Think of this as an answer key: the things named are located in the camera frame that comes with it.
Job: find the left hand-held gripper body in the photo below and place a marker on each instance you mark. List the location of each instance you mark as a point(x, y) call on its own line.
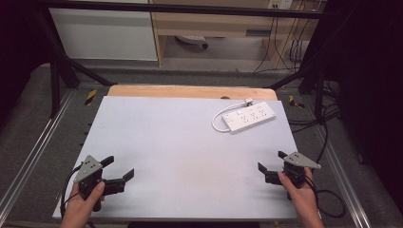
point(88, 169)

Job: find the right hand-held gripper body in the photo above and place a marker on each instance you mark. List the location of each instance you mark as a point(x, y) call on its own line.
point(297, 161)

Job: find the person's right hand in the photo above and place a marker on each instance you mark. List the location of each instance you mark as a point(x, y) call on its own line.
point(299, 196)

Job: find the person's left hand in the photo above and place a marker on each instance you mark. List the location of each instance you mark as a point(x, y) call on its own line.
point(80, 205)

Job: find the white power strip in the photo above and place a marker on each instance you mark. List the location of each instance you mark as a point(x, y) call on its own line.
point(250, 117)

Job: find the white table cover board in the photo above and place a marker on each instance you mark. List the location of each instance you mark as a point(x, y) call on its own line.
point(177, 158)

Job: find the white plug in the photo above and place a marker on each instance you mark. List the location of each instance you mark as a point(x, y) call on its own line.
point(249, 101)

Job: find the wooden table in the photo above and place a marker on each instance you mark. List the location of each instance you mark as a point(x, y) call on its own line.
point(190, 91)

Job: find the black curtain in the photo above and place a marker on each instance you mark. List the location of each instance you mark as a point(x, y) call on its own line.
point(370, 79)
point(15, 47)

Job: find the white cabinet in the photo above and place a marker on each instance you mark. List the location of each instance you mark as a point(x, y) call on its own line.
point(104, 34)

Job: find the white caster foot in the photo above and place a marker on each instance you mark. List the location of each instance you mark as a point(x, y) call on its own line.
point(193, 40)

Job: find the light wooden desk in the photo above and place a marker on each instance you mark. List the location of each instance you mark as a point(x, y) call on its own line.
point(215, 23)

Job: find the aluminium rail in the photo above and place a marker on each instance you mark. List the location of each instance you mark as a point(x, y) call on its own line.
point(34, 152)
point(345, 183)

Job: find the black metal frame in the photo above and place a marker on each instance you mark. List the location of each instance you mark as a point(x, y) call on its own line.
point(57, 63)

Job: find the white wall socket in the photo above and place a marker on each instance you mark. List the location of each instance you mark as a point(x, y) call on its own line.
point(280, 3)

